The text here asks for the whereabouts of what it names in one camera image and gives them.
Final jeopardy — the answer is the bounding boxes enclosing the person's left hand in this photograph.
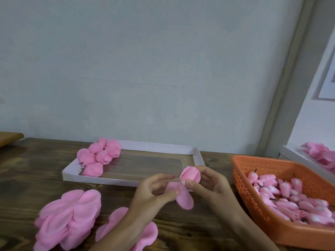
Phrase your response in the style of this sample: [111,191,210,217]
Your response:
[128,173,181,227]

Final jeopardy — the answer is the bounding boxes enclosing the person's right hand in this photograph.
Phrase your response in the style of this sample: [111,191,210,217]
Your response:
[184,166,243,220]

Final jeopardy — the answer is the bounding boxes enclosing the white shallow tray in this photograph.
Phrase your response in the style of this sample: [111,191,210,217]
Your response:
[62,140,205,187]

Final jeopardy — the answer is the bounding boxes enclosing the stack of pink petals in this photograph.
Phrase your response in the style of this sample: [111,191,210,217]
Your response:
[95,207,159,251]
[33,189,102,251]

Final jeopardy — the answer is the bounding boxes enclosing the pink petal flower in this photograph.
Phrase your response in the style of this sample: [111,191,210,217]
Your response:
[105,139,122,158]

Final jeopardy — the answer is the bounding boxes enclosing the pink rose buds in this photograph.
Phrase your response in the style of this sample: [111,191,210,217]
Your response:
[247,171,335,227]

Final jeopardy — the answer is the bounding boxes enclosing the group of finished pink roses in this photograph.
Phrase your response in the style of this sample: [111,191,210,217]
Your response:
[76,137,122,178]

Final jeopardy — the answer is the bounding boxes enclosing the pile of pink petals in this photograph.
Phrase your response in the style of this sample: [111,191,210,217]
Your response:
[299,142,335,173]

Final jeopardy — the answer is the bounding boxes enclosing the person's right forearm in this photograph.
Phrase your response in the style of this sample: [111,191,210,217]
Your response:
[222,207,281,251]

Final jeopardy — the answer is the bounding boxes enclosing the orange plastic basket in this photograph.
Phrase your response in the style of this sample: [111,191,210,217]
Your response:
[231,155,335,251]

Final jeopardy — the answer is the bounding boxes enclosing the white paper notice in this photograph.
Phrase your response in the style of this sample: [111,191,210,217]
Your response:
[318,52,335,100]

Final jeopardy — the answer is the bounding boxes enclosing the grey door frame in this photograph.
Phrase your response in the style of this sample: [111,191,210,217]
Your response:
[258,0,335,157]

